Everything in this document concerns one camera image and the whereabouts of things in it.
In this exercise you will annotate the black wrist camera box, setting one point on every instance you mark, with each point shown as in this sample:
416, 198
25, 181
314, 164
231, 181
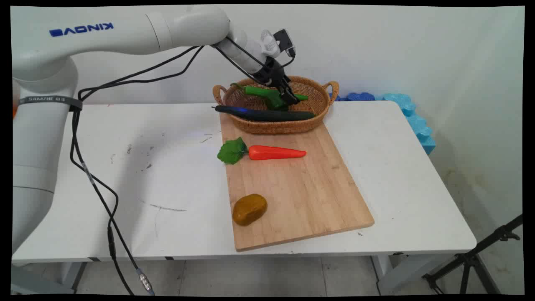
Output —
285, 40

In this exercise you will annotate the dark green toy cucumber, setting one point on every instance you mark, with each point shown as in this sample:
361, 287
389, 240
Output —
267, 116

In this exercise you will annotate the narrow grey table leg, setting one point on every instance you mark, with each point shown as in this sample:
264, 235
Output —
75, 274

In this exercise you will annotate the orange object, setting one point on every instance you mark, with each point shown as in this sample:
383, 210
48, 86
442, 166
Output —
14, 112

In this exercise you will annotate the wide white table leg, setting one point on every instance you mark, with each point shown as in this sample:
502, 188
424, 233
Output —
397, 271

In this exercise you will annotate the green toy chili pepper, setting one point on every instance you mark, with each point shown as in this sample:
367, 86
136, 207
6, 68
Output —
259, 91

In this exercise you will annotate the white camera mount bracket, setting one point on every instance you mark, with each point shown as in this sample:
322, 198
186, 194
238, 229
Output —
270, 43

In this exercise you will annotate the black tripod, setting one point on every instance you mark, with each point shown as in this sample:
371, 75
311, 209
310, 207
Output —
470, 261

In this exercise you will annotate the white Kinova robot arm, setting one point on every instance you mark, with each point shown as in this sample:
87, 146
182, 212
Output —
104, 33

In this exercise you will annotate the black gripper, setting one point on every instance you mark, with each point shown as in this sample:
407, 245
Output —
271, 72

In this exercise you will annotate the brown toy potato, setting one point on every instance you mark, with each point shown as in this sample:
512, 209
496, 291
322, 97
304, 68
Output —
250, 210

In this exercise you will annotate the wooden cutting board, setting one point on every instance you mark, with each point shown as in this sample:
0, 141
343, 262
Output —
301, 196

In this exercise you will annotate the light blue foam mat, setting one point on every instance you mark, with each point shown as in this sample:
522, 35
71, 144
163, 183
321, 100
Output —
411, 121

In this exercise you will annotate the orange toy carrot green leaves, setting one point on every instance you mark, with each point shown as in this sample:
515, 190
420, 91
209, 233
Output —
271, 152

